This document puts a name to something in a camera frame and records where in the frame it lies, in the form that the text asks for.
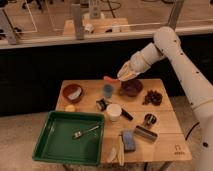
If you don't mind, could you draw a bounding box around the black handled peeler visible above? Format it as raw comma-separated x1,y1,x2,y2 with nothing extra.
96,99,133,121

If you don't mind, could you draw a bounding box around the red bowl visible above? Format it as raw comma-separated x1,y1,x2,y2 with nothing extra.
62,84,83,103

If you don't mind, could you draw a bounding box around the white cup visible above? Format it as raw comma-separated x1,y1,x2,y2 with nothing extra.
106,104,122,122

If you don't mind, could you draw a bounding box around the white plastic knife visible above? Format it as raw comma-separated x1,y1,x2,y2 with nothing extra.
117,136,124,166

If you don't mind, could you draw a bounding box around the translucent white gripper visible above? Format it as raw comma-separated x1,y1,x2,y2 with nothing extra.
117,63,136,81

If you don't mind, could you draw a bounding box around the grey metal post left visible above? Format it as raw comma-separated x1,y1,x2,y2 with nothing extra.
0,8,19,45

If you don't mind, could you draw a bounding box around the blue sponge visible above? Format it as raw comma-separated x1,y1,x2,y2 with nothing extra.
122,130,136,152

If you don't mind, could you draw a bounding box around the grey metal post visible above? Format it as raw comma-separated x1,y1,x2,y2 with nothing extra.
0,8,19,45
71,4,84,40
167,0,184,29

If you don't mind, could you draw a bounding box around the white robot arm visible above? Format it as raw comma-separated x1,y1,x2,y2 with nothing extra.
117,26,213,171

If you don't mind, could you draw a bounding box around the green plastic tray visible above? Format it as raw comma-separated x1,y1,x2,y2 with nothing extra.
32,111,105,166

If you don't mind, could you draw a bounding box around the bunch of dark grapes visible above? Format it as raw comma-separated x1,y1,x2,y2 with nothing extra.
142,90,163,106

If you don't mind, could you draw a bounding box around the dark purple bowl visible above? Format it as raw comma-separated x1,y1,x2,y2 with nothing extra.
121,79,143,97

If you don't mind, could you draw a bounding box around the white cloth in bowl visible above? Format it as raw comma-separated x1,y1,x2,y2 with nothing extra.
68,88,82,100

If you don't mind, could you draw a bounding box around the black cable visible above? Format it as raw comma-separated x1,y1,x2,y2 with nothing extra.
184,121,200,141

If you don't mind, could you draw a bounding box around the grey metal box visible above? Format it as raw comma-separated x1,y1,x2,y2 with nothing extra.
134,126,158,141

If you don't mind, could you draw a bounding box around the metal spoon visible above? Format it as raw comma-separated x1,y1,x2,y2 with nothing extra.
72,125,100,139

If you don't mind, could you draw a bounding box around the blue cup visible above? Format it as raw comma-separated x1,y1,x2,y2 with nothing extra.
103,84,114,98

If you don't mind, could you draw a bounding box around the background wooden table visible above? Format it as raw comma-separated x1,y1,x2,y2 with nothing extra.
63,18,130,36

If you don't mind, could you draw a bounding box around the yellow lemon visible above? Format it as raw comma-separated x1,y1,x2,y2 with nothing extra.
65,104,76,112

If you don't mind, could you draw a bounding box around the small metal cup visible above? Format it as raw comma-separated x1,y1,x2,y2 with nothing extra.
144,114,157,127

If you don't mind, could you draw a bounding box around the grey metal post right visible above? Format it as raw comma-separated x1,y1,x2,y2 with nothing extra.
167,0,184,29

